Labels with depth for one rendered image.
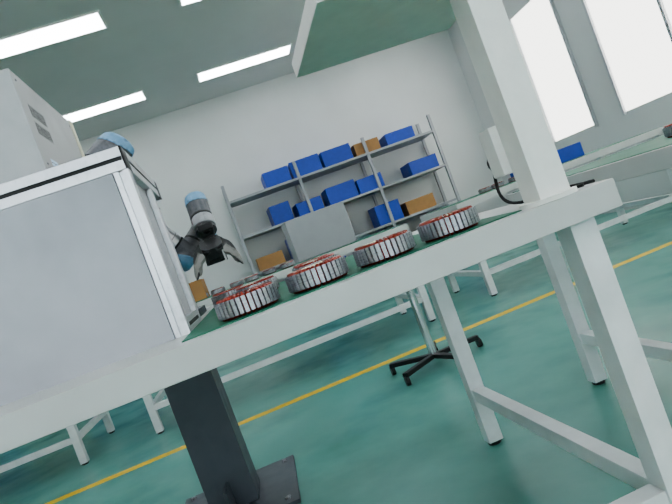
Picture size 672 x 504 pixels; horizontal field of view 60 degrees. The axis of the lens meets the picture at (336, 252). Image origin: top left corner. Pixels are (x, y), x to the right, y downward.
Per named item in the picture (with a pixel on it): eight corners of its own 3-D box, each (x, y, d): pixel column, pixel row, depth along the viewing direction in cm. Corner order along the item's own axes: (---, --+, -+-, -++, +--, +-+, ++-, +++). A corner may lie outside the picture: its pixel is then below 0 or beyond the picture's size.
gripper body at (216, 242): (229, 260, 190) (220, 234, 197) (223, 245, 183) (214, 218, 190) (207, 268, 189) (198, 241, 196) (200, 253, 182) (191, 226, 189)
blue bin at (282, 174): (265, 193, 809) (260, 179, 808) (289, 184, 815) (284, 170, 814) (266, 188, 767) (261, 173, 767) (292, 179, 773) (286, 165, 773)
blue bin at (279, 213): (272, 228, 808) (266, 211, 807) (291, 221, 813) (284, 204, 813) (275, 225, 767) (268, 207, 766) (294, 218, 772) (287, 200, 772)
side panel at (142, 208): (189, 325, 133) (139, 194, 132) (202, 320, 134) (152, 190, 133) (175, 338, 106) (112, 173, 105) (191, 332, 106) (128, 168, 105)
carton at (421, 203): (402, 217, 839) (397, 205, 838) (428, 207, 845) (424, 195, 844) (409, 215, 799) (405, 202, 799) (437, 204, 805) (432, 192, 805)
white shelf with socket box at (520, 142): (365, 261, 125) (291, 63, 125) (514, 204, 131) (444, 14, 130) (411, 256, 91) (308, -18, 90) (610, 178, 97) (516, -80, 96)
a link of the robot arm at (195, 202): (207, 202, 205) (203, 186, 198) (215, 224, 199) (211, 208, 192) (186, 209, 203) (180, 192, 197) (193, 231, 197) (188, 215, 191)
